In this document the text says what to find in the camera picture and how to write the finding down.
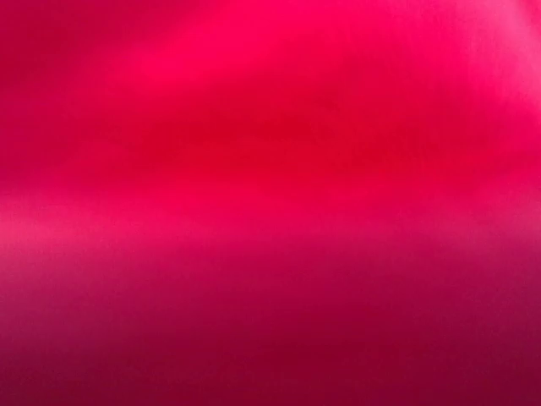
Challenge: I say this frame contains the crimson pink t shirt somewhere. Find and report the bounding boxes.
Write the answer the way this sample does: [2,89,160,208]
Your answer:
[1,1,540,405]

